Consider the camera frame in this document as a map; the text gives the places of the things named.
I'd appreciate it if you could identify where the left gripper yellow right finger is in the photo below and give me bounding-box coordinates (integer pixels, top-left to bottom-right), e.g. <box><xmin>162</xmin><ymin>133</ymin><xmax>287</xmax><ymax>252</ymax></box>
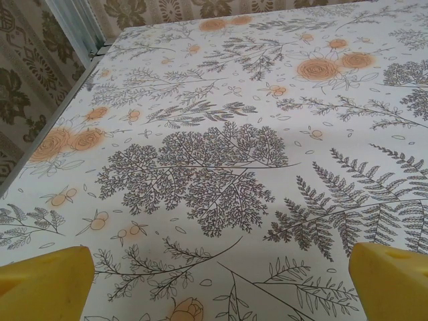
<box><xmin>348</xmin><ymin>241</ymin><xmax>428</xmax><ymax>321</ymax></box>

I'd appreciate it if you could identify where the aluminium frame post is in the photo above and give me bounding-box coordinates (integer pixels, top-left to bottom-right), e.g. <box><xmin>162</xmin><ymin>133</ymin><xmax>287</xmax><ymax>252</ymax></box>
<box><xmin>45</xmin><ymin>0</ymin><xmax>103</xmax><ymax>60</ymax></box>

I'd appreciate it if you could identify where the floral print tablecloth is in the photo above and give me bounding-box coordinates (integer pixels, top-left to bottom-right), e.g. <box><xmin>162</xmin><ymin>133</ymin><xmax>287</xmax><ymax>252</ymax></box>
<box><xmin>0</xmin><ymin>2</ymin><xmax>428</xmax><ymax>321</ymax></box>

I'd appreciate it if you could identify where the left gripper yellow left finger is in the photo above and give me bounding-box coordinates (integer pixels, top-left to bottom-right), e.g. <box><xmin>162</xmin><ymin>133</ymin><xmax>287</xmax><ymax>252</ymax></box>
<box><xmin>0</xmin><ymin>245</ymin><xmax>96</xmax><ymax>321</ymax></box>

